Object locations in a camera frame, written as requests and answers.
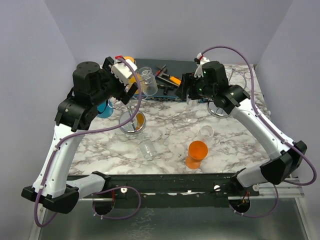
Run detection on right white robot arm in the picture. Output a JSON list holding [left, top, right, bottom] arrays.
[[175, 61, 307, 196]]

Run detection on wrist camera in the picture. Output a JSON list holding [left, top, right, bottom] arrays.
[[111, 55, 138, 86], [194, 52, 210, 78]]

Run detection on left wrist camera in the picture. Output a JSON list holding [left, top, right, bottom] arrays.
[[111, 55, 138, 86]]

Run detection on ribbed clear glass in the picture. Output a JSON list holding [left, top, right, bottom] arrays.
[[138, 139, 157, 161], [182, 98, 200, 123], [137, 66, 158, 97]]

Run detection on black mounting rail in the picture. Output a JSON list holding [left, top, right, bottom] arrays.
[[67, 172, 261, 216]]

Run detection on clear plastic cup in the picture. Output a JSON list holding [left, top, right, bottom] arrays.
[[197, 125, 214, 145]]

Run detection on aluminium frame rail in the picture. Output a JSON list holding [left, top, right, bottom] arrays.
[[39, 178, 306, 201]]

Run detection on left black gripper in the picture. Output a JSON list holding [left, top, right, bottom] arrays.
[[92, 57, 139, 106]]

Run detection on blue plastic goblet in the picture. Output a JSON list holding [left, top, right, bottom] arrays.
[[97, 100, 114, 119]]

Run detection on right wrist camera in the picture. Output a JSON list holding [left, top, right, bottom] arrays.
[[194, 52, 210, 78]]

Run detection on purple cable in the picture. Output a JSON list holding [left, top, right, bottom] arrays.
[[34, 58, 143, 228], [199, 45, 318, 218]]

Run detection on orange plastic goblet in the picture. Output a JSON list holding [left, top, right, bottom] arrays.
[[185, 140, 209, 170]]

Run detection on dark blue network switch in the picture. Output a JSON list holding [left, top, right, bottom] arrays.
[[135, 58, 197, 102]]

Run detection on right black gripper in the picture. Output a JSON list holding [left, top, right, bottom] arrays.
[[174, 72, 215, 101]]

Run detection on yellow plastic wine glass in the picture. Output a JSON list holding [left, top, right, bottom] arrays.
[[124, 56, 136, 88]]

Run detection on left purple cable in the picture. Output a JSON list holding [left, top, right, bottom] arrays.
[[34, 58, 143, 228]]

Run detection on orange black screwdriver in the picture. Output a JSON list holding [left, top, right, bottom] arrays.
[[156, 65, 181, 87]]

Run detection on chrome glass rack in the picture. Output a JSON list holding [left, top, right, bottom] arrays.
[[206, 65, 256, 119], [119, 74, 151, 135]]

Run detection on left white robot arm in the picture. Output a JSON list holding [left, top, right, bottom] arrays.
[[21, 56, 140, 214]]

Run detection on black T-handle tool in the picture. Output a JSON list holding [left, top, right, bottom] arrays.
[[157, 84, 175, 96]]

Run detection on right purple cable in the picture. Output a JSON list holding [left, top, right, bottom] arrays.
[[199, 45, 318, 218]]

